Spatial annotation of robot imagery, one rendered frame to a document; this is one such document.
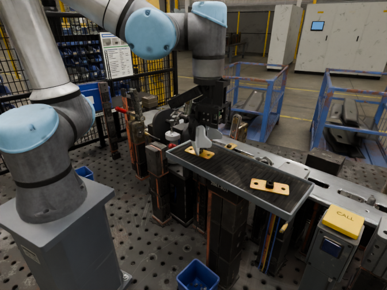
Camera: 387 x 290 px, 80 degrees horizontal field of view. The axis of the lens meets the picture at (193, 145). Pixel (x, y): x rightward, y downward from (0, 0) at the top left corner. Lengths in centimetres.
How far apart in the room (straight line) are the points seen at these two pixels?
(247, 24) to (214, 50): 1256
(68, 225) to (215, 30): 53
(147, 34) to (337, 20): 837
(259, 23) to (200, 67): 1243
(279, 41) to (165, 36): 838
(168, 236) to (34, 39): 81
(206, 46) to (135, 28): 19
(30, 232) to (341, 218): 63
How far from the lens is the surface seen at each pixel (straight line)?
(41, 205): 62
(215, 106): 56
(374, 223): 84
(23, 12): 65
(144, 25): 39
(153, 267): 97
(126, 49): 179
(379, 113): 399
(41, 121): 55
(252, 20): 1303
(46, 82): 65
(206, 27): 53
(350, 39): 871
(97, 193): 66
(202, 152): 66
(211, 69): 54
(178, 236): 104
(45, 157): 56
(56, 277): 71
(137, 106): 119
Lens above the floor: 149
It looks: 28 degrees down
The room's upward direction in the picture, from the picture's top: straight up
